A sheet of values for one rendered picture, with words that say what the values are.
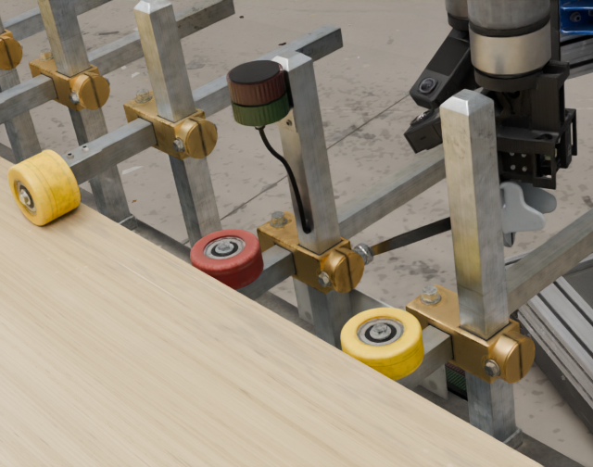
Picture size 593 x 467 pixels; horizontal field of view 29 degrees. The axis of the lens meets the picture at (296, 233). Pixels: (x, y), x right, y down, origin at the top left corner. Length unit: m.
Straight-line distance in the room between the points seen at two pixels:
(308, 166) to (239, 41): 2.93
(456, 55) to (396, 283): 1.34
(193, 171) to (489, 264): 0.50
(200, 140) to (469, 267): 0.46
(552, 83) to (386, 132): 2.33
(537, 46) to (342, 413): 0.38
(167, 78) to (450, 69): 0.35
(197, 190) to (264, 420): 0.51
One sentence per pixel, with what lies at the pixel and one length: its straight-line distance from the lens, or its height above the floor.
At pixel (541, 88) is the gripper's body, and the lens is 1.12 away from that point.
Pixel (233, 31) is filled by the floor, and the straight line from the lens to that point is 4.29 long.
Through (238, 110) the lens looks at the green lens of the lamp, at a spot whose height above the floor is 1.08.
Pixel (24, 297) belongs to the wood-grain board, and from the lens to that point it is 1.34.
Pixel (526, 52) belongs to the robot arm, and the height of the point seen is 1.15.
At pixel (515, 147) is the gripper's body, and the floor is 1.05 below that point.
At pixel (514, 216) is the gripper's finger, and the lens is 1.20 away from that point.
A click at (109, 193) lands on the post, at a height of 0.77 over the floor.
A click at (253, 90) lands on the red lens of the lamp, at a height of 1.10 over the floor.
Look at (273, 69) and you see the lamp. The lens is 1.21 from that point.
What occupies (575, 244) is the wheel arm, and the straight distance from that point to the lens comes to 1.34.
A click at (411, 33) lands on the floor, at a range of 4.04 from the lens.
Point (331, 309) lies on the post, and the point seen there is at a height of 0.79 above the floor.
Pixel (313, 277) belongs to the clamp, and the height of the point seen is 0.84.
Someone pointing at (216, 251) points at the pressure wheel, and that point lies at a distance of 1.31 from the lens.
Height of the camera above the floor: 1.61
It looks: 32 degrees down
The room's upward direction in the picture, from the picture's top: 10 degrees counter-clockwise
